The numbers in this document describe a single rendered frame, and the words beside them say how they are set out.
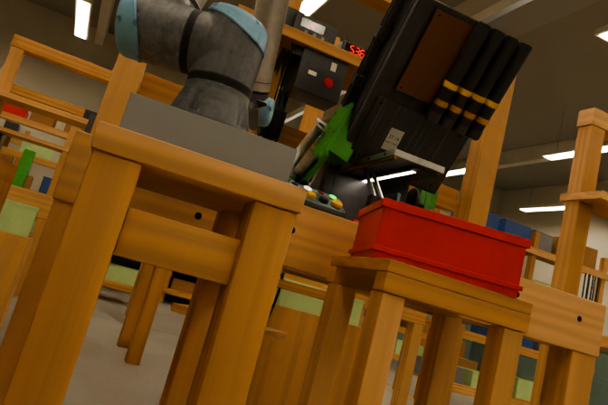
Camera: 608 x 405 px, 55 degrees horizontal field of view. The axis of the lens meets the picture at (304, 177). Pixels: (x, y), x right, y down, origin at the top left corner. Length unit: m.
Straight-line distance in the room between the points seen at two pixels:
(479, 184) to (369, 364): 1.42
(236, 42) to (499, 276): 0.68
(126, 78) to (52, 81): 9.90
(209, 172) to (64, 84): 10.99
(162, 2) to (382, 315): 0.68
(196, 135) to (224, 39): 0.21
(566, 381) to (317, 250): 0.83
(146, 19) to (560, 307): 1.32
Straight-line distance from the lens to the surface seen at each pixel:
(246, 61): 1.02
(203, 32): 1.03
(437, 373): 1.41
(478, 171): 2.39
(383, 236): 1.15
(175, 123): 0.87
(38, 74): 11.86
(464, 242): 1.20
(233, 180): 0.86
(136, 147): 0.85
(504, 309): 1.23
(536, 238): 7.53
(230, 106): 0.98
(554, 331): 1.78
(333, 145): 1.68
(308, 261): 1.37
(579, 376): 1.87
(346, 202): 1.85
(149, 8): 1.07
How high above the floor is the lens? 0.69
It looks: 12 degrees up
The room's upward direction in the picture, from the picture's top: 15 degrees clockwise
